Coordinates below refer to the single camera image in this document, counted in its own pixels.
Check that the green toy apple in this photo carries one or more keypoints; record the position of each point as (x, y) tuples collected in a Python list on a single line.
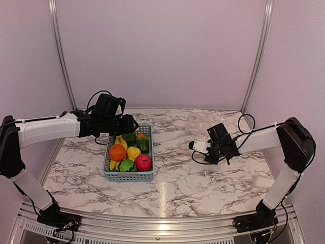
[(127, 166)]

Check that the yellow toy bananas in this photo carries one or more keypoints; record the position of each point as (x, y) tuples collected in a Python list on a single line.
[(114, 164)]

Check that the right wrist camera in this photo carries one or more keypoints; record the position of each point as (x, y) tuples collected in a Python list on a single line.
[(218, 130)]

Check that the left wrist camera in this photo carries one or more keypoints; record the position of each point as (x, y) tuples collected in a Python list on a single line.
[(108, 106)]

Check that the yellow toy pear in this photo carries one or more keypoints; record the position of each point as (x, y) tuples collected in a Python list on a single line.
[(133, 153)]

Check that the dark green toy pepper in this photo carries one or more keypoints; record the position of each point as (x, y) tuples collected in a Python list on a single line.
[(130, 139)]

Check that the aluminium frame post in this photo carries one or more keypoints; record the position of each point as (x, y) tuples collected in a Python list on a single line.
[(60, 53), (259, 54)]

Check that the left aluminium frame post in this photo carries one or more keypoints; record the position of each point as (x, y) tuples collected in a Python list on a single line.
[(60, 53)]

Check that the red toy apple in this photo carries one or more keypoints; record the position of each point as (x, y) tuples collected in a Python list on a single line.
[(143, 162)]

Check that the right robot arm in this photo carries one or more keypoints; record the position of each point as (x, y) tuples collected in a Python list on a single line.
[(298, 147)]

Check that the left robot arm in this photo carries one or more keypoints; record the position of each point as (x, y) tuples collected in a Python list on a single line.
[(18, 134)]

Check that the light blue plastic basket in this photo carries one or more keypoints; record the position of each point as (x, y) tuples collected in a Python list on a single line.
[(130, 176)]

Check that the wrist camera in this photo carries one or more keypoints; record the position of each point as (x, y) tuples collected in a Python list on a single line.
[(218, 130), (108, 106)]

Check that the front aluminium rail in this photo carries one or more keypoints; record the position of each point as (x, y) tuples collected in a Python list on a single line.
[(101, 228)]

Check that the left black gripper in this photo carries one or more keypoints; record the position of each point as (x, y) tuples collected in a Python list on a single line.
[(128, 127)]

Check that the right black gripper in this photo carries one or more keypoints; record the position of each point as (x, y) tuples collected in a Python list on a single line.
[(214, 160)]

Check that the clear zip top bag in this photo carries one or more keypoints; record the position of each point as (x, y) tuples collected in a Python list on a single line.
[(198, 121)]

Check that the orange toy orange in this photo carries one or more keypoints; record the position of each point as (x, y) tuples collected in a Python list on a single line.
[(117, 153)]

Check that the right aluminium frame post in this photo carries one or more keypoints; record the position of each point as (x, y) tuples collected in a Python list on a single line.
[(259, 54)]

